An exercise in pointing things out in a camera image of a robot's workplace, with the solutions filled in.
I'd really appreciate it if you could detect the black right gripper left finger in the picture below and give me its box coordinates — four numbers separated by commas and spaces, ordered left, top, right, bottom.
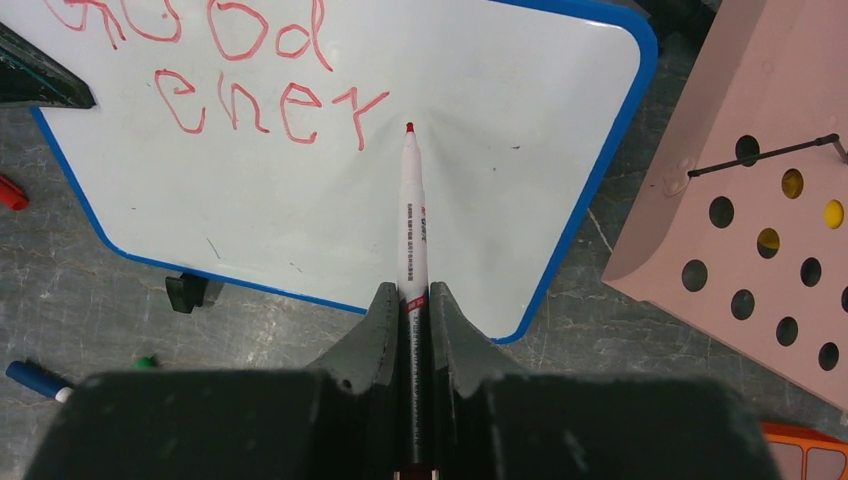
26, 283, 399, 479

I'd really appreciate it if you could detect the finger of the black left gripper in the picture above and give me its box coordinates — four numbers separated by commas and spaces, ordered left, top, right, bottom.
1, 24, 96, 109

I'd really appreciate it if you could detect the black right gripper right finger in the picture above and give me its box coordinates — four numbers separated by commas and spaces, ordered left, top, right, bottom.
429, 282, 779, 479

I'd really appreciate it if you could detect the red marker cap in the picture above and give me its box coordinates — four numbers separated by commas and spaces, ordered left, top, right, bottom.
0, 175, 29, 211

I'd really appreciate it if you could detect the red whiteboard marker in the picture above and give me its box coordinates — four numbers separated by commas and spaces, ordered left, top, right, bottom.
397, 122, 437, 479

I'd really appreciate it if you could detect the blue framed whiteboard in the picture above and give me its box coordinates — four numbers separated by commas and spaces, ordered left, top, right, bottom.
1, 1, 658, 343

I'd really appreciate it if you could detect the green whiteboard marker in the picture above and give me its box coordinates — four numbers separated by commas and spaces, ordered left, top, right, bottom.
133, 356, 159, 370

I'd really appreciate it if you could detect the blue whiteboard marker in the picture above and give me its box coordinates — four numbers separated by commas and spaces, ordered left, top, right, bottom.
5, 361, 74, 403

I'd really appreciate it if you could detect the orange round tape measure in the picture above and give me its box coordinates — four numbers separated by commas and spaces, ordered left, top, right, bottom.
762, 423, 847, 480

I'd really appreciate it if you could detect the pink perforated board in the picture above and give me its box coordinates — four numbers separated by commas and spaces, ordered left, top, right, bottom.
603, 1, 847, 408

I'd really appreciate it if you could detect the wire whiteboard stand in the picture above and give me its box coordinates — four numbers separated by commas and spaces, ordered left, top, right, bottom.
165, 273, 225, 314

